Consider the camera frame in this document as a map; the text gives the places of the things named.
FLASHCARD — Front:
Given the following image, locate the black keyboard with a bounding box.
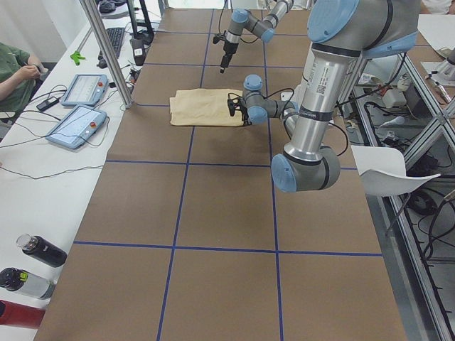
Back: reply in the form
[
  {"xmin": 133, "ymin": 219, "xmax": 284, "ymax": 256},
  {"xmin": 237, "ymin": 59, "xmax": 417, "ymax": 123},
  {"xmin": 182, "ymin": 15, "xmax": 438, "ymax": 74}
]
[{"xmin": 106, "ymin": 27, "xmax": 125, "ymax": 57}]

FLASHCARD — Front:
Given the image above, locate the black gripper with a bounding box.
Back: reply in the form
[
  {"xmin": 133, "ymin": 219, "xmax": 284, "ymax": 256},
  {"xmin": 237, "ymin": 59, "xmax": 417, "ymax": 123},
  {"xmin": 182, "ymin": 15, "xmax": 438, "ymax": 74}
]
[
  {"xmin": 220, "ymin": 41, "xmax": 237, "ymax": 74},
  {"xmin": 237, "ymin": 104, "xmax": 252, "ymax": 126}
]

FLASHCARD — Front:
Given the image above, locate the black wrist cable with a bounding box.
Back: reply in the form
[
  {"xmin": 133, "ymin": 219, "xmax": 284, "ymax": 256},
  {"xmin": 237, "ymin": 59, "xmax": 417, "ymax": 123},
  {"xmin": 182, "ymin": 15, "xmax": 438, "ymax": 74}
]
[
  {"xmin": 217, "ymin": 0, "xmax": 260, "ymax": 44},
  {"xmin": 227, "ymin": 88, "xmax": 349, "ymax": 157}
]

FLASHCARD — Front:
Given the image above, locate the cream long sleeve shirt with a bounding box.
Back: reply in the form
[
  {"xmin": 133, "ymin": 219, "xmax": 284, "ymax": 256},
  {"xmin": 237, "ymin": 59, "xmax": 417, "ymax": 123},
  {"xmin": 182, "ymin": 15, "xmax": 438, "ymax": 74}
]
[{"xmin": 169, "ymin": 88, "xmax": 244, "ymax": 126}]

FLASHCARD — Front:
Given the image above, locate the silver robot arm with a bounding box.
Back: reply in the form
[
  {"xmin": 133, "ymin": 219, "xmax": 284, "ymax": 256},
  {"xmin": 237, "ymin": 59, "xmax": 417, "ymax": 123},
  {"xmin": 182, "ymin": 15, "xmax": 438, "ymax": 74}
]
[
  {"xmin": 239, "ymin": 1, "xmax": 420, "ymax": 193},
  {"xmin": 213, "ymin": 0, "xmax": 294, "ymax": 74}
]

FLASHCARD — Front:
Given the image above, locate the person in green shirt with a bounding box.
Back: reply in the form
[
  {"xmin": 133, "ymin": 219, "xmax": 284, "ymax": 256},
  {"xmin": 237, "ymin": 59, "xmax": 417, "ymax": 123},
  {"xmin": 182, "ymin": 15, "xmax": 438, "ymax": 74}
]
[{"xmin": 1, "ymin": 43, "xmax": 48, "ymax": 113}]

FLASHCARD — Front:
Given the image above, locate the red bottle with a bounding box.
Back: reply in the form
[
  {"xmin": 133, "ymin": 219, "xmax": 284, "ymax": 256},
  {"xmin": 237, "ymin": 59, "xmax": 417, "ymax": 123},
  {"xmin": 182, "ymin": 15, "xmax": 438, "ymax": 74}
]
[{"xmin": 1, "ymin": 300, "xmax": 46, "ymax": 329}]

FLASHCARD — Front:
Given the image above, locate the upper teach pendant tablet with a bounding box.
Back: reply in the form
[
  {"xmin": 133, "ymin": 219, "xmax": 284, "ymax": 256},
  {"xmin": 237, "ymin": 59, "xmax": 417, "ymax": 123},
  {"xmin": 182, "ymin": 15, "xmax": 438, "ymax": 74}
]
[{"xmin": 60, "ymin": 74, "xmax": 109, "ymax": 107}]

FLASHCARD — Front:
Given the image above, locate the black water bottle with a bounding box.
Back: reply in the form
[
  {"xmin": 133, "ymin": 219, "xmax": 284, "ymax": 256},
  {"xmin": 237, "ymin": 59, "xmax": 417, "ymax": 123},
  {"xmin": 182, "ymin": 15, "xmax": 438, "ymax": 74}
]
[{"xmin": 16, "ymin": 234, "xmax": 68, "ymax": 268}]

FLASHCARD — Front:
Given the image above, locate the lower teach pendant tablet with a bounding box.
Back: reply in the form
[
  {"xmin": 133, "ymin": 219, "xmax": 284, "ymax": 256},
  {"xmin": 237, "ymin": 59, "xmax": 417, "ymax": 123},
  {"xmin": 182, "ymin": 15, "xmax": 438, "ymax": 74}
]
[{"xmin": 45, "ymin": 104, "xmax": 107, "ymax": 150}]

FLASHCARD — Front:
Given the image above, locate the teach pendant tablet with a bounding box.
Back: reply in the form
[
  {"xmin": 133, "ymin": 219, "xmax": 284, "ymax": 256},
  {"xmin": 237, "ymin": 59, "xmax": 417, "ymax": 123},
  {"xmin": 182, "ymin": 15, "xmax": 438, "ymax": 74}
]
[
  {"xmin": 45, "ymin": 104, "xmax": 107, "ymax": 150},
  {"xmin": 60, "ymin": 74, "xmax": 109, "ymax": 107}
]

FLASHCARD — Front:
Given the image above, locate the aluminium frame post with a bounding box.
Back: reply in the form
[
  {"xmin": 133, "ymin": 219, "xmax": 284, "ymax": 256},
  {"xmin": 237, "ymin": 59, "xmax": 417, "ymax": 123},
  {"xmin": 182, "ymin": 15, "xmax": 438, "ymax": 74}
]
[{"xmin": 80, "ymin": 0, "xmax": 133, "ymax": 109}]

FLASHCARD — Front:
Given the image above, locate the white plastic chair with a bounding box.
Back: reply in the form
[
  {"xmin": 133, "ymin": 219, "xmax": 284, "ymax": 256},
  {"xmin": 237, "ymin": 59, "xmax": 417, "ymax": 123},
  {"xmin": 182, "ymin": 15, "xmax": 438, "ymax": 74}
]
[{"xmin": 351, "ymin": 146, "xmax": 441, "ymax": 197}]

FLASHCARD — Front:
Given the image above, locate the grey steel bottle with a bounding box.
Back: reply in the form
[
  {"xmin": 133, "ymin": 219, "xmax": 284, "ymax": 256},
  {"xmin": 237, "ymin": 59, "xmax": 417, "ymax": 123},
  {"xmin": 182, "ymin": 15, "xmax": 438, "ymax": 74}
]
[{"xmin": 1, "ymin": 268, "xmax": 55, "ymax": 300}]

